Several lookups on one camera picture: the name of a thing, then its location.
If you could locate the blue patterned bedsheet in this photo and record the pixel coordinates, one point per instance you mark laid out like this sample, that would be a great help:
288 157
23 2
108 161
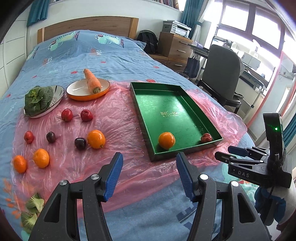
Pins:
165 215

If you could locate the wooden drawer cabinet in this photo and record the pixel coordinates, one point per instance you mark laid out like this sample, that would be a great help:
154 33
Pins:
173 51

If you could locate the blue white gloved right hand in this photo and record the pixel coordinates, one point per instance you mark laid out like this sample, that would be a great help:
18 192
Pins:
275 203

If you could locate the white printer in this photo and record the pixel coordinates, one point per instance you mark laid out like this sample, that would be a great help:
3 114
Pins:
175 27

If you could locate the teal curtain right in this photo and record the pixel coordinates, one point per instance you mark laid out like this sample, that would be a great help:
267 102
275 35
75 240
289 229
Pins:
190 15

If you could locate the green bok choy on plate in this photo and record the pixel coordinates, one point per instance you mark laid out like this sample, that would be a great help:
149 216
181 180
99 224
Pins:
38 100

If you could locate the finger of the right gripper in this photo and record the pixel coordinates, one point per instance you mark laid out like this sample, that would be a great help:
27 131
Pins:
227 158
253 153

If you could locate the orange with stem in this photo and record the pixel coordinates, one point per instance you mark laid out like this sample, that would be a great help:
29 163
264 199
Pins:
166 140
96 139

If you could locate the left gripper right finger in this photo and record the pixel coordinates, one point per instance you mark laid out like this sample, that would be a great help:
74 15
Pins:
224 211

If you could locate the green rectangular tray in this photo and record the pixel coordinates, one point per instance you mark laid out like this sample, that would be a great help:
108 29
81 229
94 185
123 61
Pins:
168 108

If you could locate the dark plum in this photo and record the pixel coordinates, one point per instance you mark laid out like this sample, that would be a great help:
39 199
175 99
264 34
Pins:
80 143
51 137

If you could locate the dark blue tote bag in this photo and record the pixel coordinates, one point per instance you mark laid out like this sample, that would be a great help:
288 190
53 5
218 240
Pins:
192 66

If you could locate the pink plastic sheet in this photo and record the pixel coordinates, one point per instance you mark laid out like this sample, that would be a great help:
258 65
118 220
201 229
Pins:
115 116

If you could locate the mandarin orange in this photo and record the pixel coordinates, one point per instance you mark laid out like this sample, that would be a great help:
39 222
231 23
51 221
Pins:
41 158
20 164

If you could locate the orange rimmed white plate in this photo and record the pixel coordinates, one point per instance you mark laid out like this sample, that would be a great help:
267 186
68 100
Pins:
78 90

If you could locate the teal curtain left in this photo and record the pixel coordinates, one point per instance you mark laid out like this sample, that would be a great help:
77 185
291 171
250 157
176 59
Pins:
38 12

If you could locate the grey office chair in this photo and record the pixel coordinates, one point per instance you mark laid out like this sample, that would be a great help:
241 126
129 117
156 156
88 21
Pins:
221 75

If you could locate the black backpack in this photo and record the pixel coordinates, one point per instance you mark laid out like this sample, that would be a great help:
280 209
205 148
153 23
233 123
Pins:
149 38

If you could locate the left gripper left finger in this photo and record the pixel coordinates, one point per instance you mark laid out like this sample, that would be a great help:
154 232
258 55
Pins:
59 217

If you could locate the loose bok choy piece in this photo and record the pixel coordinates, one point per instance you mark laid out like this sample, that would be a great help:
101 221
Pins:
34 207

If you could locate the teal curtain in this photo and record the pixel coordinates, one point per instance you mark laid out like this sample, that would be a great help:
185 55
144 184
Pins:
38 12
190 15

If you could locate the orange carrot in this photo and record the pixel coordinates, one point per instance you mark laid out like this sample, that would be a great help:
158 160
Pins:
93 84

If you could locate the silver metal plate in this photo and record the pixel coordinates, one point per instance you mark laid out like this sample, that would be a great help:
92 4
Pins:
57 97

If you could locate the wooden headboard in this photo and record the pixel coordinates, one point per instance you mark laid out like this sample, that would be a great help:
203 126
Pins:
115 25

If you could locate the small red apple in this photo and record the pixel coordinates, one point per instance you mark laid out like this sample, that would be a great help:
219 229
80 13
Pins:
206 137
28 137

